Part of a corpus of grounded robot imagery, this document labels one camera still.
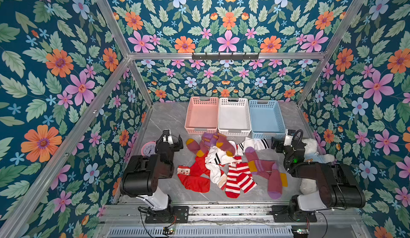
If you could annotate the red white striped sock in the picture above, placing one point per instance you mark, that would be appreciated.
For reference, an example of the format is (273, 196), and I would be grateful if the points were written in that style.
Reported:
(245, 179)
(232, 189)

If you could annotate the white sock black stripes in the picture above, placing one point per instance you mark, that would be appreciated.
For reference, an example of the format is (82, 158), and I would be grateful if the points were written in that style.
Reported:
(257, 144)

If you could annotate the maroon purple cuff sock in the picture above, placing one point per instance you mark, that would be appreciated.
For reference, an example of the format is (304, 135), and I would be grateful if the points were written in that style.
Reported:
(219, 140)

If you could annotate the pink alarm clock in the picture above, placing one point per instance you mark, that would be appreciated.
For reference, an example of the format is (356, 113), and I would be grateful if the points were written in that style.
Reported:
(148, 149)

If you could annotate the pink plastic basket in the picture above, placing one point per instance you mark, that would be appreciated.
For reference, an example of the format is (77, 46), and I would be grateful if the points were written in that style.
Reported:
(202, 115)

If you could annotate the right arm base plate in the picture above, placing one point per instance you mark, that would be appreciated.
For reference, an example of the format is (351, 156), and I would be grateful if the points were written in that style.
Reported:
(287, 214)

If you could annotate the maroon sock purple toe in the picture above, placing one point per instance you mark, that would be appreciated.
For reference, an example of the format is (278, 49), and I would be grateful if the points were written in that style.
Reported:
(275, 184)

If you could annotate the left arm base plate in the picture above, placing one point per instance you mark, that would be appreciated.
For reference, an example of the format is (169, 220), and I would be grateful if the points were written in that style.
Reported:
(173, 214)

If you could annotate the red santa sock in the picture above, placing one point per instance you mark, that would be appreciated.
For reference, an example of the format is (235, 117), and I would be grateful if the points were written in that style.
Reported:
(192, 183)

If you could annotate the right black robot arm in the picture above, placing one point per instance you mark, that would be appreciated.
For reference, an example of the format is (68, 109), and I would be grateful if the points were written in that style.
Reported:
(325, 184)

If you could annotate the white plastic basket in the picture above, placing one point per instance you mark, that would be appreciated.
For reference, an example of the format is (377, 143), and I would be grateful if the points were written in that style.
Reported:
(234, 117)

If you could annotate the white ribbed sock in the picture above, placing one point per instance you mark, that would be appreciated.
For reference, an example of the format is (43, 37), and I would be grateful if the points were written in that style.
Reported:
(213, 162)

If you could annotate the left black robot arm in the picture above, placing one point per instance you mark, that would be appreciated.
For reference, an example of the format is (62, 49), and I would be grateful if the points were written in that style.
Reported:
(156, 161)

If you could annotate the black hook rail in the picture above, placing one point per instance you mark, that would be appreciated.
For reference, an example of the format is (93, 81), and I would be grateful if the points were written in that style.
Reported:
(225, 56)

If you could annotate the maroon sock yellow toe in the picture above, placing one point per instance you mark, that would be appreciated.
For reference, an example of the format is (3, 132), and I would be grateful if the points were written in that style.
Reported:
(199, 149)

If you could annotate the maroon sock yellow heel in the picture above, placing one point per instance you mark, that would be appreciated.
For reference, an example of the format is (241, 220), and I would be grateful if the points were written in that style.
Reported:
(262, 168)

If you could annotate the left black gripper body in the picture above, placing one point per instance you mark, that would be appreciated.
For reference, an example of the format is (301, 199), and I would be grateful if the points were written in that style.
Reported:
(174, 142)

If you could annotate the blue plastic basket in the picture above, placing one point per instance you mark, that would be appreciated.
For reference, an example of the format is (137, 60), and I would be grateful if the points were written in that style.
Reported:
(266, 119)

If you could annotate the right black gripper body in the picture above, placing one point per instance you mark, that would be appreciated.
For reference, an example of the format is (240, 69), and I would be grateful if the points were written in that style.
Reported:
(278, 143)

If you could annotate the red plain sock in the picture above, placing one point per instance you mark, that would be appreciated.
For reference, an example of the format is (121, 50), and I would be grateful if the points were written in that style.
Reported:
(199, 168)

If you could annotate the white teddy bear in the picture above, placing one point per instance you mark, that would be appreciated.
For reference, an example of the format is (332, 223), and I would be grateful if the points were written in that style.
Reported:
(311, 154)

